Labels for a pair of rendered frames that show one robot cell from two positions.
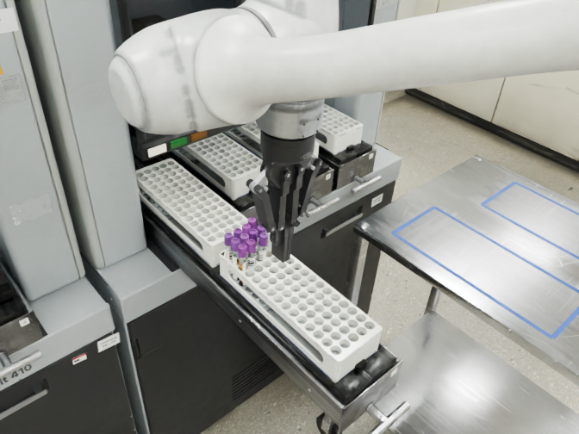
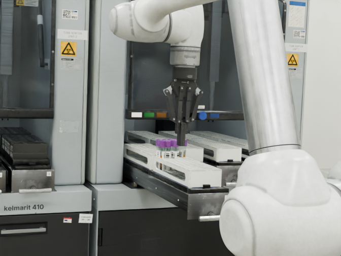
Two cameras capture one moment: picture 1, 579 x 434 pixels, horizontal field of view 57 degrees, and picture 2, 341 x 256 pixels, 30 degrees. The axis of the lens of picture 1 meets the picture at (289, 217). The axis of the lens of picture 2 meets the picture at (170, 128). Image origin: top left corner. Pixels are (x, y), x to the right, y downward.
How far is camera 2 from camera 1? 1.38 m
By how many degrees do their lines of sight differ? 39
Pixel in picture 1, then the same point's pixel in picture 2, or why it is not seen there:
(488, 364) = not seen: outside the picture
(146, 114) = (116, 22)
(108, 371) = (80, 243)
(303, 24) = (183, 11)
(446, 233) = not seen: hidden behind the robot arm
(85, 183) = (97, 124)
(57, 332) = (61, 192)
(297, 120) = (183, 55)
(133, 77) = (114, 10)
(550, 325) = not seen: hidden behind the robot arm
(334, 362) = (189, 172)
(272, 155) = (174, 75)
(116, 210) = (109, 147)
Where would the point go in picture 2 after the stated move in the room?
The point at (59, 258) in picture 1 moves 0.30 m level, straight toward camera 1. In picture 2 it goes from (73, 163) to (73, 178)
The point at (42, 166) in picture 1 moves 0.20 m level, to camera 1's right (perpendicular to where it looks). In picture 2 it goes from (79, 105) to (134, 108)
